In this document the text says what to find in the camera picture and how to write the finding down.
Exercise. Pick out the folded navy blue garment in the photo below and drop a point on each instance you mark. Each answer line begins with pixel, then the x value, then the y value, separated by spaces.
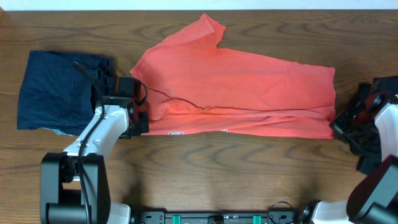
pixel 60 90

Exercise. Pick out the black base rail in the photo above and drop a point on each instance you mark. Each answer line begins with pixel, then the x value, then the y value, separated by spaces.
pixel 273 217

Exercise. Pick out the coral red t-shirt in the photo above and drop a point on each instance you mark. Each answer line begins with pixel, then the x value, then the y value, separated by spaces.
pixel 195 86

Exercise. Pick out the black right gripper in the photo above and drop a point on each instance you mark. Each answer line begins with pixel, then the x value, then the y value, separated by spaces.
pixel 343 125

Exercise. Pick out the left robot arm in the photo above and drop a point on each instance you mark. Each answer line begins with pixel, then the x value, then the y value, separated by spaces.
pixel 73 183

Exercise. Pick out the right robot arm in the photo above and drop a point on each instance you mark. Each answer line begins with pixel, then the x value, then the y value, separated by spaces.
pixel 373 200

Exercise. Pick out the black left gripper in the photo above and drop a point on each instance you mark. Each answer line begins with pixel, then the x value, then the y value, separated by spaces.
pixel 140 123

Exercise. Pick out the black garment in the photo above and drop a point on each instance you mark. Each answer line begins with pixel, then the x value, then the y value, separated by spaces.
pixel 380 101

